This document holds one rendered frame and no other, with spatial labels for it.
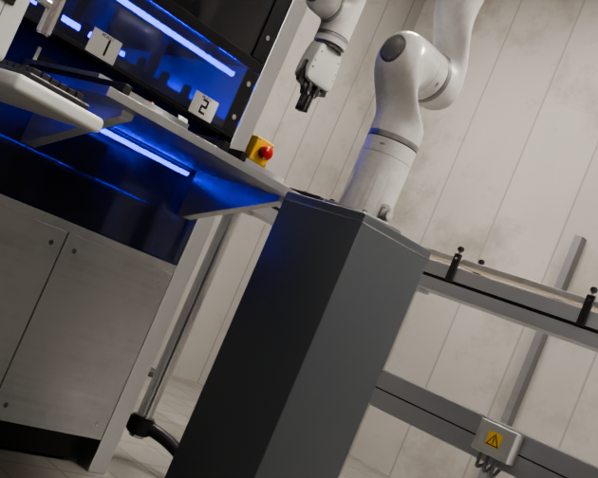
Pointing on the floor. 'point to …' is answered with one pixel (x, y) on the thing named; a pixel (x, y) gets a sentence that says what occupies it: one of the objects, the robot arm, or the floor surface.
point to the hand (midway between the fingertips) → (304, 103)
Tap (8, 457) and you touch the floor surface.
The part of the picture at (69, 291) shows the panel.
